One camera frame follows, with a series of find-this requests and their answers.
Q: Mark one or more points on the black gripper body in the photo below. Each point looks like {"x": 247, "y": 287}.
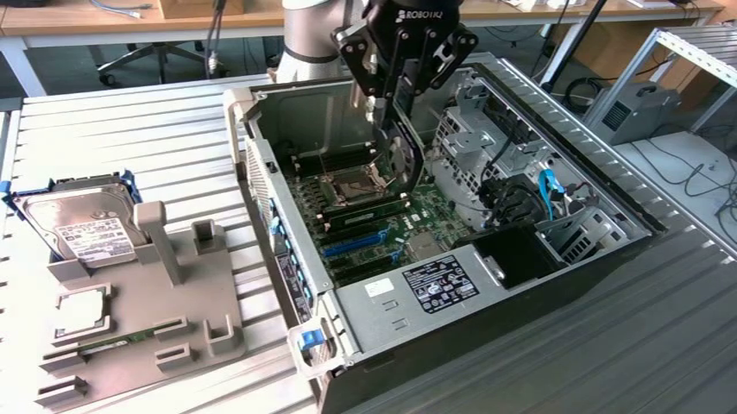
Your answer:
{"x": 414, "y": 13}

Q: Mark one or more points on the black graphics card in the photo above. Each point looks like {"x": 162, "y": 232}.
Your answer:
{"x": 406, "y": 155}

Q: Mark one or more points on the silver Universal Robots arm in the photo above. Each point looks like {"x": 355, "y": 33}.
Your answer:
{"x": 311, "y": 43}

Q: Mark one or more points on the black tripod pole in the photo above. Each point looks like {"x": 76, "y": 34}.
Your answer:
{"x": 577, "y": 39}

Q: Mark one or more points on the silver drive cage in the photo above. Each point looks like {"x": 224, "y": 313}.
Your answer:
{"x": 481, "y": 142}

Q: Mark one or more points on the wooden desk white legs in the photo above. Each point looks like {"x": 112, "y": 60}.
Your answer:
{"x": 75, "y": 21}
{"x": 628, "y": 47}

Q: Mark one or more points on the brown cardboard box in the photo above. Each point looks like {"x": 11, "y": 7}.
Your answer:
{"x": 195, "y": 8}

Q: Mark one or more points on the CPU socket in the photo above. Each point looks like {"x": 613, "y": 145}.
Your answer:
{"x": 351, "y": 187}

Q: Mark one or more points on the grey vented equipment box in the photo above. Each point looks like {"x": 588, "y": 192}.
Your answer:
{"x": 638, "y": 112}

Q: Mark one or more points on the black office chair base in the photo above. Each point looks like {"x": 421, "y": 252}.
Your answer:
{"x": 156, "y": 60}

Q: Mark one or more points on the green motherboard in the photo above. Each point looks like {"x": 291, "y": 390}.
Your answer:
{"x": 426, "y": 202}

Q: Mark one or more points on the green RAM stick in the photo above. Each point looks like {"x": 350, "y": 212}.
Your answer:
{"x": 362, "y": 217}
{"x": 115, "y": 343}

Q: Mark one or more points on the blue expansion slot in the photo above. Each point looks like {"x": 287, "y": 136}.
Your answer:
{"x": 351, "y": 246}

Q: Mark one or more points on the silver chipset heatsink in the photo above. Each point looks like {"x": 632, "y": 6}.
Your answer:
{"x": 423, "y": 249}

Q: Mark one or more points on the hard disk drive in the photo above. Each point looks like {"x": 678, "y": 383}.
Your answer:
{"x": 130, "y": 183}

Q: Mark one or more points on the silver disk bay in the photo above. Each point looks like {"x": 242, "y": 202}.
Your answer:
{"x": 581, "y": 246}

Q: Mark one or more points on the silver power supply unit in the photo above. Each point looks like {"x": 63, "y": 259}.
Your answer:
{"x": 374, "y": 319}

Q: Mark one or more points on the silver hard disk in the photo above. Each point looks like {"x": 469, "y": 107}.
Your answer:
{"x": 75, "y": 215}

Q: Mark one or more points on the open black PC case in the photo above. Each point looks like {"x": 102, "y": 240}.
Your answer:
{"x": 518, "y": 328}

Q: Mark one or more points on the blue case latch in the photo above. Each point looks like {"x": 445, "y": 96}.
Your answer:
{"x": 309, "y": 338}

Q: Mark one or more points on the grey parts rack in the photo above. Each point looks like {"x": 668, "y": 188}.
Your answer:
{"x": 144, "y": 302}

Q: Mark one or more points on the silver CPU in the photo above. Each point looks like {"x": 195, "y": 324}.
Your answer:
{"x": 80, "y": 312}

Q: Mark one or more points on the aluminium slat frame table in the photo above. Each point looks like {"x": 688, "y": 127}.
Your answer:
{"x": 702, "y": 47}

